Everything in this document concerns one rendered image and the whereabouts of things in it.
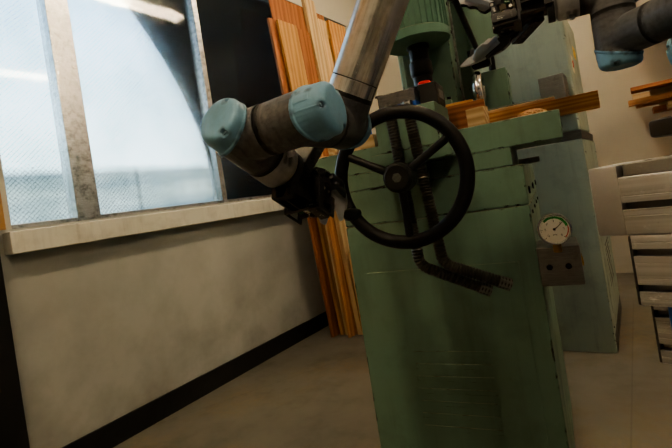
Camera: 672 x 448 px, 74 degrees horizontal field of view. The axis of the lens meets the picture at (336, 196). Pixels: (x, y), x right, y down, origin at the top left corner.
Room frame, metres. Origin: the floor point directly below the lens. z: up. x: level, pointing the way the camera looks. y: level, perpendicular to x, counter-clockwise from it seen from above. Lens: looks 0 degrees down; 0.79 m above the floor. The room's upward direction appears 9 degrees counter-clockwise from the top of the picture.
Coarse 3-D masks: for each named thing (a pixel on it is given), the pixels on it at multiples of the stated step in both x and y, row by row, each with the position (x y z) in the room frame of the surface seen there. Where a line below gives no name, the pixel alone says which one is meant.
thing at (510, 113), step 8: (568, 96) 1.06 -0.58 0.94; (576, 96) 1.05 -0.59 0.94; (584, 96) 1.04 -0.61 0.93; (592, 96) 1.04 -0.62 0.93; (536, 104) 1.09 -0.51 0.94; (544, 104) 1.08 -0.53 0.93; (552, 104) 1.07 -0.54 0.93; (560, 104) 1.06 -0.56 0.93; (568, 104) 1.06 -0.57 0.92; (576, 104) 1.05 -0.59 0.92; (584, 104) 1.04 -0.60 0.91; (592, 104) 1.04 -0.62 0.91; (496, 112) 1.13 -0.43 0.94; (504, 112) 1.12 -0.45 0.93; (512, 112) 1.11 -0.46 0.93; (520, 112) 1.10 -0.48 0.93; (560, 112) 1.07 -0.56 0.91; (568, 112) 1.06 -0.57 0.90; (576, 112) 1.06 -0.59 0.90; (496, 120) 1.13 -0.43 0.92
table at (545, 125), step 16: (544, 112) 0.94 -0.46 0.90; (464, 128) 1.01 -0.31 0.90; (480, 128) 1.00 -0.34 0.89; (496, 128) 0.98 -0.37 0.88; (512, 128) 0.97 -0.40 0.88; (528, 128) 0.96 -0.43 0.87; (544, 128) 0.94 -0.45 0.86; (560, 128) 0.93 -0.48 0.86; (432, 144) 0.95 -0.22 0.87; (448, 144) 0.94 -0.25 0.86; (480, 144) 1.00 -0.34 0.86; (496, 144) 0.99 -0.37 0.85; (512, 144) 0.97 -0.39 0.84; (528, 144) 1.00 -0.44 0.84; (544, 144) 1.12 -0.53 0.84; (320, 160) 1.17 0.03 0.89; (336, 160) 1.15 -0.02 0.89; (368, 160) 1.12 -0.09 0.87; (384, 160) 1.00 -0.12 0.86; (432, 160) 1.03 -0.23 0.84
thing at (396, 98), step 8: (424, 88) 0.99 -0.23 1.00; (432, 88) 0.98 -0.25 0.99; (440, 88) 1.02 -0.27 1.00; (384, 96) 1.00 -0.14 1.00; (392, 96) 0.99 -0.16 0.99; (400, 96) 0.99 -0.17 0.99; (408, 96) 0.98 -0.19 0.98; (416, 96) 0.98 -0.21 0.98; (424, 96) 0.99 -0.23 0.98; (432, 96) 0.98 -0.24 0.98; (440, 96) 1.00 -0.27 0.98; (384, 104) 1.00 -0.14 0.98; (416, 104) 0.97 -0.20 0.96; (440, 104) 1.01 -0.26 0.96
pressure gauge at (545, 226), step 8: (544, 216) 0.90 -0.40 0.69; (552, 216) 0.89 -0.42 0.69; (560, 216) 0.88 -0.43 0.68; (544, 224) 0.90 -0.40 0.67; (552, 224) 0.89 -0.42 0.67; (560, 224) 0.89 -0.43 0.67; (568, 224) 0.88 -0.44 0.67; (544, 232) 0.90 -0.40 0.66; (552, 232) 0.89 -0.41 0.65; (560, 232) 0.89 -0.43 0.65; (568, 232) 0.88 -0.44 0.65; (544, 240) 0.90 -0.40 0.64; (552, 240) 0.89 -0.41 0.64; (560, 240) 0.89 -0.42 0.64; (560, 248) 0.91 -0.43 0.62
